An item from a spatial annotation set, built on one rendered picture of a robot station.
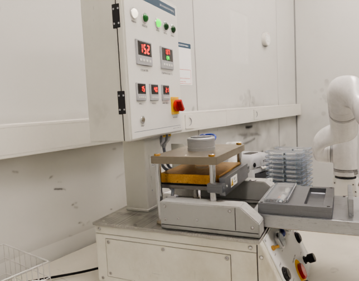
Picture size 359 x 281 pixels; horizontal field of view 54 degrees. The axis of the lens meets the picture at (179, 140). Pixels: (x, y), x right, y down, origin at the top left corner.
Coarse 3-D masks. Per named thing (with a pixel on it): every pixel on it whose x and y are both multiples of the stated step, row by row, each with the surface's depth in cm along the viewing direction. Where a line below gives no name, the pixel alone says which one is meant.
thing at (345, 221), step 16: (352, 192) 85; (256, 208) 89; (336, 208) 86; (352, 208) 79; (272, 224) 83; (288, 224) 82; (304, 224) 80; (320, 224) 79; (336, 224) 77; (352, 224) 76
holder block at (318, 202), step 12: (300, 192) 92; (312, 192) 97; (324, 192) 96; (264, 204) 84; (276, 204) 83; (288, 204) 82; (300, 204) 82; (312, 204) 87; (324, 204) 81; (312, 216) 80; (324, 216) 79
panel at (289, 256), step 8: (272, 232) 88; (288, 232) 99; (264, 240) 81; (272, 240) 85; (288, 240) 96; (296, 240) 102; (272, 248) 82; (288, 248) 93; (296, 248) 99; (304, 248) 106; (272, 256) 80; (280, 256) 85; (288, 256) 90; (296, 256) 95; (280, 264) 83; (288, 264) 87; (296, 264) 92; (304, 264) 98; (280, 272) 80; (296, 272) 89; (288, 280) 81; (296, 280) 87
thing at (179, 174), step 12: (180, 168) 101; (192, 168) 100; (204, 168) 99; (216, 168) 98; (228, 168) 97; (168, 180) 94; (180, 180) 93; (192, 180) 91; (204, 180) 90; (216, 180) 89
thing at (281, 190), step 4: (276, 184) 99; (280, 184) 99; (284, 184) 99; (288, 184) 99; (292, 184) 98; (272, 188) 94; (276, 188) 94; (280, 188) 94; (284, 188) 94; (288, 188) 94; (292, 188) 93; (272, 192) 90; (276, 192) 90; (280, 192) 90; (284, 192) 90; (288, 192) 90; (268, 196) 87; (272, 196) 87; (276, 196) 86; (280, 196) 86; (284, 196) 86; (288, 196) 86
